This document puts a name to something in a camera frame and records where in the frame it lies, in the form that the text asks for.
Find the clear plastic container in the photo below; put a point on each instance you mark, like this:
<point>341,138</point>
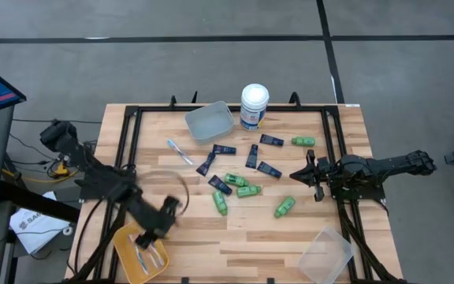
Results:
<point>325,256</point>

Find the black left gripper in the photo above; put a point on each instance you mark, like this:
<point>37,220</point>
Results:
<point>166,217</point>

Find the dark blue toiletry tube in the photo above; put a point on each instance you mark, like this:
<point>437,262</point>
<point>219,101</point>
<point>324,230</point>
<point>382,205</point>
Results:
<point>206,163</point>
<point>220,185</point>
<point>224,149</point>
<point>269,169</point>
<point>251,156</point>
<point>271,140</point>

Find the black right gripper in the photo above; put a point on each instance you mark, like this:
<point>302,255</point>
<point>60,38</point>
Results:
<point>335,175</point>

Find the yellow plastic tray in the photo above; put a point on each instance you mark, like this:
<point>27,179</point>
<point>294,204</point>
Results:
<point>124,252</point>

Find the white disinfecting wipes canister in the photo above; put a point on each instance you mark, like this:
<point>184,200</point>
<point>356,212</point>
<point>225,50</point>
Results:
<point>254,96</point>

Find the black metal beam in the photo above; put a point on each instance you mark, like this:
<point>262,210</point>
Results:
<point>34,201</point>

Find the white and blue toothbrush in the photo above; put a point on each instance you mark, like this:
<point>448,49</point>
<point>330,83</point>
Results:
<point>157,256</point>
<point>142,262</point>
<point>179,152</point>

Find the black metal table frame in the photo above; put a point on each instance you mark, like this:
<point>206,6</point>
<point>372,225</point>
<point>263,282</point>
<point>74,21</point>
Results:
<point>290,108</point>

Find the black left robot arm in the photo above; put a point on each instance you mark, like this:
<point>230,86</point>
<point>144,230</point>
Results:
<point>93,169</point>

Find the white table sticker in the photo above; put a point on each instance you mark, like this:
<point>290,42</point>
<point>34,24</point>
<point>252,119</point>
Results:
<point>352,105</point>

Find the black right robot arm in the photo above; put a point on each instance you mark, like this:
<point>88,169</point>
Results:
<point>388,163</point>

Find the green travel bottle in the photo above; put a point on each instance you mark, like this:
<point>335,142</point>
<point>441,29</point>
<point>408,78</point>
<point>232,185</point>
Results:
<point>248,191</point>
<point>220,202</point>
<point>284,206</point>
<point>303,141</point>
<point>235,180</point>

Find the white printed paper bag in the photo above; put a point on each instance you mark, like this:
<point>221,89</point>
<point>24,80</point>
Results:
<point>34,232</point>

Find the grey plastic bin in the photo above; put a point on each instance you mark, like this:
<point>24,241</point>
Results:
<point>207,126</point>

